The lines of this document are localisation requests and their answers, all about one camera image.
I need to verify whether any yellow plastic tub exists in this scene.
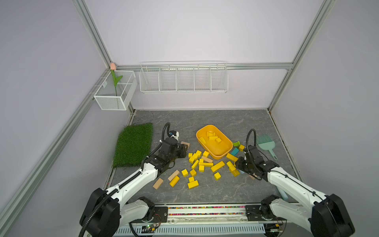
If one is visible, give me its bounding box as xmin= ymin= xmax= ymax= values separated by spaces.
xmin=196 ymin=125 xmax=234 ymax=160

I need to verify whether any natural wood long block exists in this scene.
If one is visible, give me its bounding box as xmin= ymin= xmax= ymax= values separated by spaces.
xmin=168 ymin=170 xmax=180 ymax=182

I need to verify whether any white wire shelf basket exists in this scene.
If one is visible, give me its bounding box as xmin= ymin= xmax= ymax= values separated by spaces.
xmin=139 ymin=61 xmax=229 ymax=93

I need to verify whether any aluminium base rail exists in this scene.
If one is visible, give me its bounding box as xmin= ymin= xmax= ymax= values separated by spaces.
xmin=79 ymin=202 xmax=326 ymax=237

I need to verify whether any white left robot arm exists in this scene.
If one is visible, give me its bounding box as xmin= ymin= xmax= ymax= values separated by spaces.
xmin=79 ymin=137 xmax=189 ymax=237

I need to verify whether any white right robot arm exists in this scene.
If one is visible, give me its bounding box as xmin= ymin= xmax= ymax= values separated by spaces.
xmin=236 ymin=145 xmax=355 ymax=237

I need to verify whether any natural wood block lower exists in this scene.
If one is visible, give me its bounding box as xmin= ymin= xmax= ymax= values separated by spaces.
xmin=153 ymin=178 xmax=164 ymax=190

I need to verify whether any yellow small cube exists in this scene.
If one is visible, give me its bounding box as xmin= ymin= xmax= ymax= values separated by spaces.
xmin=238 ymin=145 xmax=245 ymax=152
xmin=214 ymin=172 xmax=221 ymax=181

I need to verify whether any white mesh corner basket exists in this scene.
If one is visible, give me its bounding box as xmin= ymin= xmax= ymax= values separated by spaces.
xmin=94 ymin=70 xmax=138 ymax=111

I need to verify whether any yellow flat horizontal block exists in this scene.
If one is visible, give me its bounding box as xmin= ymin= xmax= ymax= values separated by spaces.
xmin=199 ymin=163 xmax=214 ymax=167

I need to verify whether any natural wood centre block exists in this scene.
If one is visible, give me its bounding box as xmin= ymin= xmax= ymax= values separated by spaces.
xmin=202 ymin=156 xmax=213 ymax=163

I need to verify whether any green plastic dustpan brush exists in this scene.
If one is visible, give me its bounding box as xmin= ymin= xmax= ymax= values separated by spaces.
xmin=256 ymin=135 xmax=278 ymax=161

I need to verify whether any yellow block front long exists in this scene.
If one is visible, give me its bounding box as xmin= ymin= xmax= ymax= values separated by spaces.
xmin=169 ymin=176 xmax=180 ymax=187

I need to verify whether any teal block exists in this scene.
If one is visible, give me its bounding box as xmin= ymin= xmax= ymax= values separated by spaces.
xmin=231 ymin=147 xmax=239 ymax=157

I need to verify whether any yellow block bottom wide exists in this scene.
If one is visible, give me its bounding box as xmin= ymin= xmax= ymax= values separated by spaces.
xmin=188 ymin=180 xmax=199 ymax=189

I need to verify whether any yellow small cube far right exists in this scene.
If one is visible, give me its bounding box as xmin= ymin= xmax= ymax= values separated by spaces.
xmin=238 ymin=145 xmax=245 ymax=152

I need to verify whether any yellow long block by tub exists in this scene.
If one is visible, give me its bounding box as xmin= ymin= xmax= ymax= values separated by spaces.
xmin=226 ymin=153 xmax=238 ymax=163

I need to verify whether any pink artificial tulip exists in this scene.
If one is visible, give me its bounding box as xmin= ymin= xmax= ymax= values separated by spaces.
xmin=110 ymin=63 xmax=123 ymax=96

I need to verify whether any green artificial grass mat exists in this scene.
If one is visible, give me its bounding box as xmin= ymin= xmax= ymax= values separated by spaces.
xmin=113 ymin=123 xmax=153 ymax=168

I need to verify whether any yellow arch block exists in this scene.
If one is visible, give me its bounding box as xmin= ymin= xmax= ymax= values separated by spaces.
xmin=207 ymin=131 xmax=216 ymax=137

